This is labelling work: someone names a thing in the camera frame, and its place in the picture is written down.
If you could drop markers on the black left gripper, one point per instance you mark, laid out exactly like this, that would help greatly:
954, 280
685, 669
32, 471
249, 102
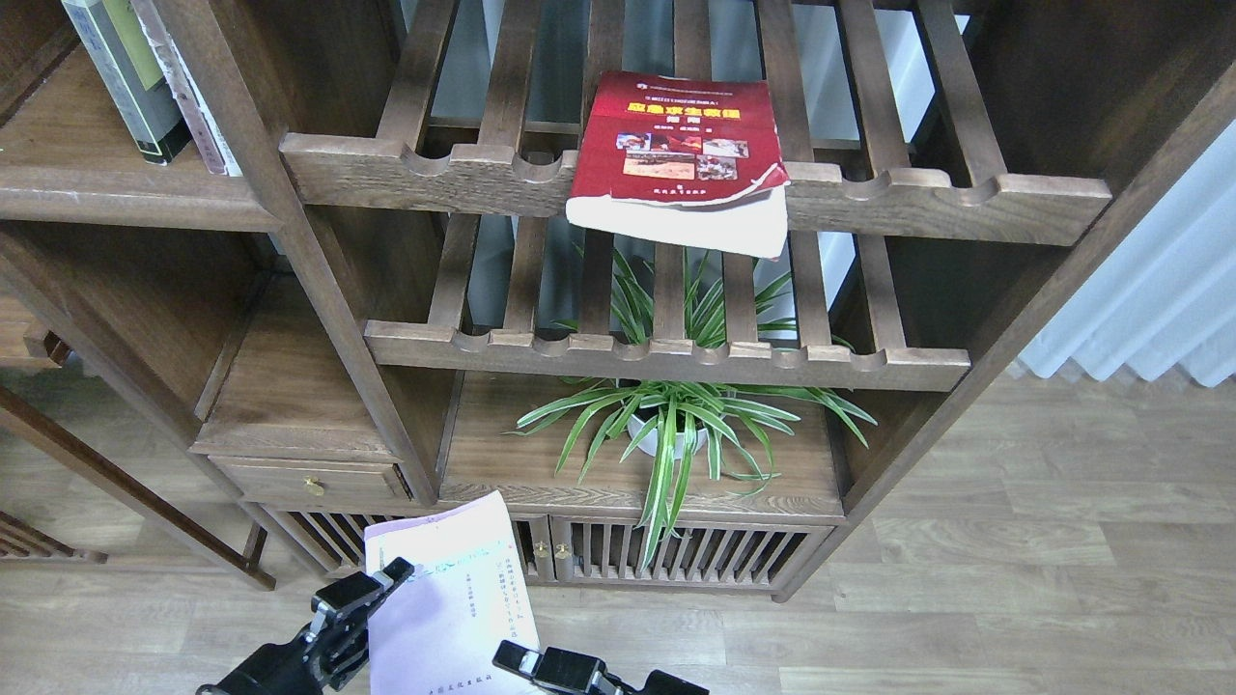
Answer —
339, 649

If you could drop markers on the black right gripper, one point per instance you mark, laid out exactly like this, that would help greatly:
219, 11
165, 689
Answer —
565, 672

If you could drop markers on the pale purple paperback book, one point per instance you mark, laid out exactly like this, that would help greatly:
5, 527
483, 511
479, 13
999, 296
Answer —
438, 633

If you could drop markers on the black green cover book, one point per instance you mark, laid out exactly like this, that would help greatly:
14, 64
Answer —
113, 36

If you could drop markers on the white plant pot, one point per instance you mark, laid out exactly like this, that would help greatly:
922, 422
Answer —
645, 435

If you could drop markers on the green spider plant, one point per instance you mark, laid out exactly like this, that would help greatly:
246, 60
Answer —
710, 412

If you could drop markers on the wooden furniture at left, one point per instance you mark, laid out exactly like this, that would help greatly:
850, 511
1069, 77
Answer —
29, 344

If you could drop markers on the dark wooden bookshelf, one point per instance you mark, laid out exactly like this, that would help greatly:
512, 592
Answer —
375, 300

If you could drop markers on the worn white upright book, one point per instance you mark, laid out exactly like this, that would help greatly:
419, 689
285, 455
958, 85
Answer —
212, 146

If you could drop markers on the red thick book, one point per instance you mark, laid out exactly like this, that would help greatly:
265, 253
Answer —
683, 161

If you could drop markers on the white curtain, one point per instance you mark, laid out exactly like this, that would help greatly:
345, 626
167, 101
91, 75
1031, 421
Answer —
1164, 300

